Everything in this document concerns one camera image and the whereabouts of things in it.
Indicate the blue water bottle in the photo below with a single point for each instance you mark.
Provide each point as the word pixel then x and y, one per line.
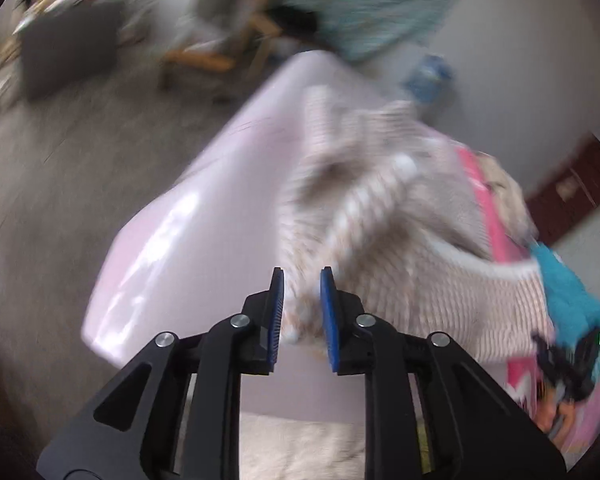
pixel 427 77

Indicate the teal floral hanging cloth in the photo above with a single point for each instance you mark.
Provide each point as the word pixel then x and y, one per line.
pixel 395 5

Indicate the grey board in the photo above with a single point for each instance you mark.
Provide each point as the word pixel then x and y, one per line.
pixel 70 50

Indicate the black cloth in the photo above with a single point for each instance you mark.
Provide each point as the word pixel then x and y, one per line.
pixel 295 20

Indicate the white fleece cloth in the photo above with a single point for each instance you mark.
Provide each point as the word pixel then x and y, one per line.
pixel 300 450

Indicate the beige white checked coat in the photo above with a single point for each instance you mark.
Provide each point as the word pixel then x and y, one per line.
pixel 380 220

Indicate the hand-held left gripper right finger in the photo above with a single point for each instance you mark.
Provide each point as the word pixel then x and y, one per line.
pixel 329 320

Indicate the teal fuzzy cloth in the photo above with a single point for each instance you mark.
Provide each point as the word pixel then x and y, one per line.
pixel 565 295

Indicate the dark red door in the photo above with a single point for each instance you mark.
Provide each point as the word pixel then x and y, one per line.
pixel 570 185

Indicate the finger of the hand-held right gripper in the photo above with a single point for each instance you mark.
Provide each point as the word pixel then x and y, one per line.
pixel 545 350

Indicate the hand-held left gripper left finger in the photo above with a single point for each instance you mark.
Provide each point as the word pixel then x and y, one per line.
pixel 276 320

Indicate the cream garment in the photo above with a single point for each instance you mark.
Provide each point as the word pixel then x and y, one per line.
pixel 505 195

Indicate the wooden chair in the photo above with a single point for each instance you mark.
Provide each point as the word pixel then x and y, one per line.
pixel 200 60

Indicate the pink floral blanket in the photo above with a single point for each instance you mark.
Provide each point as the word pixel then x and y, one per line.
pixel 490 230

